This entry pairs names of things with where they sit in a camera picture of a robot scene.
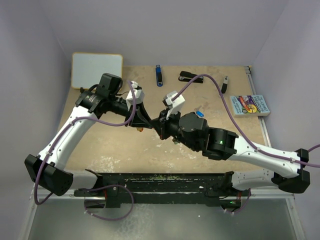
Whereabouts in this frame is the colourful book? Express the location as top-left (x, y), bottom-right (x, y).
top-left (229, 95), bottom-right (270, 118)

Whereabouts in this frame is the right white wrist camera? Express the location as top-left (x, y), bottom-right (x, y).
top-left (163, 90), bottom-right (186, 120)

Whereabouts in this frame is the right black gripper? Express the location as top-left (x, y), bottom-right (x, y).
top-left (150, 105), bottom-right (199, 152)

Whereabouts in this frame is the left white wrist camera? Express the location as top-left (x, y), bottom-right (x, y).
top-left (125, 81), bottom-right (145, 110)

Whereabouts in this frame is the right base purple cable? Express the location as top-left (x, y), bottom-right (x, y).
top-left (223, 187), bottom-right (253, 215)

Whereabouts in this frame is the blue key tag with key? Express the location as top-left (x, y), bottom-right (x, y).
top-left (194, 106), bottom-right (204, 118)

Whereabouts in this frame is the white dry-erase board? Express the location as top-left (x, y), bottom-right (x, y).
top-left (71, 52), bottom-right (123, 90)

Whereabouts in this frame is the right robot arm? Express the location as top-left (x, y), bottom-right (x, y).
top-left (154, 110), bottom-right (311, 196)

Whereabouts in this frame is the red-handled metal key organizer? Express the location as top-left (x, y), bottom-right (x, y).
top-left (136, 127), bottom-right (180, 145)

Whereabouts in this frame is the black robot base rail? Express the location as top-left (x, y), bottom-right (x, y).
top-left (74, 172), bottom-right (251, 209)

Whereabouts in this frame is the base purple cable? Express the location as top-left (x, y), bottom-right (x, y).
top-left (223, 187), bottom-right (253, 215)
top-left (83, 183), bottom-right (135, 221)

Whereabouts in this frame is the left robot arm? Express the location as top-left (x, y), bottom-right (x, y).
top-left (24, 73), bottom-right (152, 196)

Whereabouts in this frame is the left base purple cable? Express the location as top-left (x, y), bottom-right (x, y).
top-left (83, 183), bottom-right (135, 221)

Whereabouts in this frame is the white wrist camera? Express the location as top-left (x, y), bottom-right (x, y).
top-left (163, 90), bottom-right (186, 120)
top-left (125, 81), bottom-right (145, 110)

